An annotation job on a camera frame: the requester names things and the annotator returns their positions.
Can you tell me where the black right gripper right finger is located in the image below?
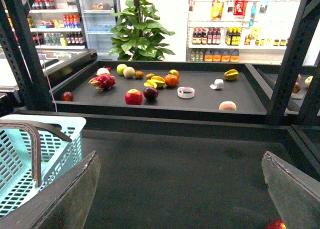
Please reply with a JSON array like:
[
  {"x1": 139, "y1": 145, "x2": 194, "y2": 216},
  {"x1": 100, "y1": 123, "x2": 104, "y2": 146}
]
[{"x1": 261, "y1": 151, "x2": 320, "y2": 229}]

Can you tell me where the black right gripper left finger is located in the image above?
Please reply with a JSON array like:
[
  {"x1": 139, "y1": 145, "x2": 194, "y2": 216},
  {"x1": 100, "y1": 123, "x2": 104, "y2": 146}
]
[{"x1": 0, "y1": 151, "x2": 101, "y2": 229}]

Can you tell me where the light blue plastic basket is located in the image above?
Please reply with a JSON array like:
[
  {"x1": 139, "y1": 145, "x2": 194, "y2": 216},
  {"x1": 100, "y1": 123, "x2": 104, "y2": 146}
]
[{"x1": 0, "y1": 114, "x2": 86, "y2": 218}]

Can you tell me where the brown basket handle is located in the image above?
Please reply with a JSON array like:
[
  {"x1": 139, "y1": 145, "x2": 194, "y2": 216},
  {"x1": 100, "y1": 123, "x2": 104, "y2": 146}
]
[{"x1": 0, "y1": 119, "x2": 73, "y2": 187}]

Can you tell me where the red fruit near gripper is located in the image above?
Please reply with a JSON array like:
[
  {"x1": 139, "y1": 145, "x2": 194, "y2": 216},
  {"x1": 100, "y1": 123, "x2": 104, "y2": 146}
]
[{"x1": 265, "y1": 219, "x2": 286, "y2": 229}]

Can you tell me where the small dark red fruit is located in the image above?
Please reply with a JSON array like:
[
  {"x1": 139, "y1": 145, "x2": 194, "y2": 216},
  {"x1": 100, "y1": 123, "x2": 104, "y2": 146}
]
[{"x1": 61, "y1": 91, "x2": 74, "y2": 102}]

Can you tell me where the pink peach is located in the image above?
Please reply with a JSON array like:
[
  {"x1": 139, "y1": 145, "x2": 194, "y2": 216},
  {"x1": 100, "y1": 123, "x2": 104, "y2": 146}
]
[{"x1": 219, "y1": 101, "x2": 237, "y2": 111}]

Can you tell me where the pink dragon fruit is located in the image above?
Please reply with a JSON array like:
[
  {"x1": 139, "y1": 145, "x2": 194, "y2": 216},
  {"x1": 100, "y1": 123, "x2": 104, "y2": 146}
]
[{"x1": 88, "y1": 73, "x2": 116, "y2": 91}]

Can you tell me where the black display tray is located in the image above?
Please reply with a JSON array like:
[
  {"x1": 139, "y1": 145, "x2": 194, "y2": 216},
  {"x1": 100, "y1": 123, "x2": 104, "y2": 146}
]
[{"x1": 53, "y1": 61, "x2": 270, "y2": 124}]

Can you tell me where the white tape roll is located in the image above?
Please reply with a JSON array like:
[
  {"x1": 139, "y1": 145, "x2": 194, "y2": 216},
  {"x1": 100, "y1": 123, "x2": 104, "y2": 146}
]
[{"x1": 209, "y1": 79, "x2": 224, "y2": 90}]

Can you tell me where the white round fruit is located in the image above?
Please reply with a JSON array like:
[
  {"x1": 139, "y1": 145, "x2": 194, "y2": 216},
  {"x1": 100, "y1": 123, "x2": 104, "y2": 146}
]
[{"x1": 96, "y1": 67, "x2": 110, "y2": 76}]

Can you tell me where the yellow green star fruit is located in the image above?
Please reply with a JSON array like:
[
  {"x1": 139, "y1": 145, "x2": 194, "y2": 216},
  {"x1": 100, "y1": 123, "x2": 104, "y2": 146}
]
[{"x1": 224, "y1": 69, "x2": 239, "y2": 81}]

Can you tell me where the dark purple plum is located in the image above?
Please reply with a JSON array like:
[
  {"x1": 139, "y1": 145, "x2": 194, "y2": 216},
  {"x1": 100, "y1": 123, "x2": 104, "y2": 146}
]
[{"x1": 143, "y1": 86, "x2": 159, "y2": 100}]

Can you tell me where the pale cantaloupe melon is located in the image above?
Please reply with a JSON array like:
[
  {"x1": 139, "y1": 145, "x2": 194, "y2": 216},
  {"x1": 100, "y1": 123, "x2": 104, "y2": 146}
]
[{"x1": 123, "y1": 66, "x2": 136, "y2": 79}]

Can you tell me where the green apple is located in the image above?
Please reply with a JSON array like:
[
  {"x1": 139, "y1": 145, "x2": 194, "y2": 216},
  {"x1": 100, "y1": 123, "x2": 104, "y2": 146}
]
[{"x1": 116, "y1": 63, "x2": 127, "y2": 76}]

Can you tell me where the brown kiwi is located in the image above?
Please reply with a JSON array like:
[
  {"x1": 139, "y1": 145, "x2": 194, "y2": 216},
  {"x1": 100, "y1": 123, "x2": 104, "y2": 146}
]
[
  {"x1": 145, "y1": 73, "x2": 156, "y2": 80},
  {"x1": 134, "y1": 71, "x2": 144, "y2": 80}
]

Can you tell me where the orange persimmon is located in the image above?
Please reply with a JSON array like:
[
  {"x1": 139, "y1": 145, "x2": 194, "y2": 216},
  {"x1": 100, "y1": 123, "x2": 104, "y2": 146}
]
[{"x1": 164, "y1": 74, "x2": 179, "y2": 87}]

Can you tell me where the red yellow apple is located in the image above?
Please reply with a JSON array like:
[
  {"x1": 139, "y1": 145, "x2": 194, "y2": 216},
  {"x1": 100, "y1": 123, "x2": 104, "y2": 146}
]
[{"x1": 168, "y1": 69, "x2": 180, "y2": 78}]

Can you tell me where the white sauce bottle shelf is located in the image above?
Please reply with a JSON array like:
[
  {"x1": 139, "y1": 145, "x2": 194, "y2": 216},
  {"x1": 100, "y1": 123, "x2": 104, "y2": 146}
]
[{"x1": 186, "y1": 0, "x2": 301, "y2": 65}]

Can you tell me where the white drinks shelf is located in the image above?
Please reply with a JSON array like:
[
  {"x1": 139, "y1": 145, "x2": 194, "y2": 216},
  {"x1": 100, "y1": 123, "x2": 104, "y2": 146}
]
[{"x1": 4, "y1": 0, "x2": 87, "y2": 50}]

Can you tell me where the green potted plant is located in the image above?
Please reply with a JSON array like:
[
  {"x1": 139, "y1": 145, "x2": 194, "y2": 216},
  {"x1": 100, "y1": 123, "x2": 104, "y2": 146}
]
[{"x1": 108, "y1": 0, "x2": 175, "y2": 61}]

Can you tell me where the glass door refrigerator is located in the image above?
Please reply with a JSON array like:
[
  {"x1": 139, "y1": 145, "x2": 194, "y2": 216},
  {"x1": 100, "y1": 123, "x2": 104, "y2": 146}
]
[{"x1": 77, "y1": 0, "x2": 120, "y2": 60}]

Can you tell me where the clear tape ring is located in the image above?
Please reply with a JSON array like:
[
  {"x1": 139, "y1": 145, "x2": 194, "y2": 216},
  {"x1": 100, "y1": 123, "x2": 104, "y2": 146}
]
[{"x1": 177, "y1": 86, "x2": 196, "y2": 99}]

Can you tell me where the white cord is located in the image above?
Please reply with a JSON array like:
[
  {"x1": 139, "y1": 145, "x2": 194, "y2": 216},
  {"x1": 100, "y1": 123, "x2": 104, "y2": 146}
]
[{"x1": 18, "y1": 26, "x2": 58, "y2": 113}]

